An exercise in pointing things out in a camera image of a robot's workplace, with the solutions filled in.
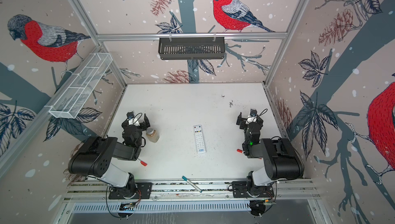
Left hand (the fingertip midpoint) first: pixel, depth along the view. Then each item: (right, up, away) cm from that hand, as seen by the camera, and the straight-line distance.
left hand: (135, 115), depth 88 cm
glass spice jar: (+11, -10, -4) cm, 16 cm away
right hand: (+67, 0, +1) cm, 68 cm away
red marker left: (+7, -25, -6) cm, 27 cm away
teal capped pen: (+30, -31, -11) cm, 45 cm away
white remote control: (+37, -14, +2) cm, 40 cm away
